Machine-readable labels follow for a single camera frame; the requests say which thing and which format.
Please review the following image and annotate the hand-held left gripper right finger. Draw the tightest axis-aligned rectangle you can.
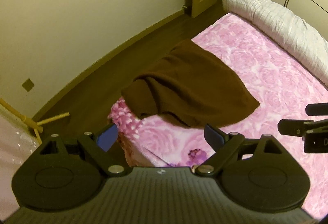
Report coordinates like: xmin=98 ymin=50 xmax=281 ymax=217
xmin=193 ymin=123 xmax=284 ymax=176

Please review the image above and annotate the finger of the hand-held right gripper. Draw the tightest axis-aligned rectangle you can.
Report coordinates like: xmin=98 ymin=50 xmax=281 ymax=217
xmin=306 ymin=103 xmax=328 ymax=115
xmin=277 ymin=119 xmax=328 ymax=135

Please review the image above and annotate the yellow wooden rack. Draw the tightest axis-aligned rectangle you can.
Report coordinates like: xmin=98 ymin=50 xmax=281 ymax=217
xmin=0 ymin=97 xmax=70 ymax=145

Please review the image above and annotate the white rolled quilt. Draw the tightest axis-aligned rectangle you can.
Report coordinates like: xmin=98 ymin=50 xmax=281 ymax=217
xmin=222 ymin=0 xmax=328 ymax=81

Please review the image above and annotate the brown knit sweater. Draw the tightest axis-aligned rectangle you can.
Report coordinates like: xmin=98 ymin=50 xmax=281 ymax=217
xmin=120 ymin=39 xmax=260 ymax=128

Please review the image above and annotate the wall socket plate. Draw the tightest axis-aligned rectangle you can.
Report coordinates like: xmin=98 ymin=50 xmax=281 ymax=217
xmin=22 ymin=78 xmax=35 ymax=92

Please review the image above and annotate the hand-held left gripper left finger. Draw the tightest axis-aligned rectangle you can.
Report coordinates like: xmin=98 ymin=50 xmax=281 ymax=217
xmin=40 ymin=123 xmax=130 ymax=177

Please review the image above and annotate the pale plastic cover sheet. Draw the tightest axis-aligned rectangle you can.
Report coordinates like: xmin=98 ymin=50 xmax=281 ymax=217
xmin=0 ymin=109 xmax=43 ymax=214

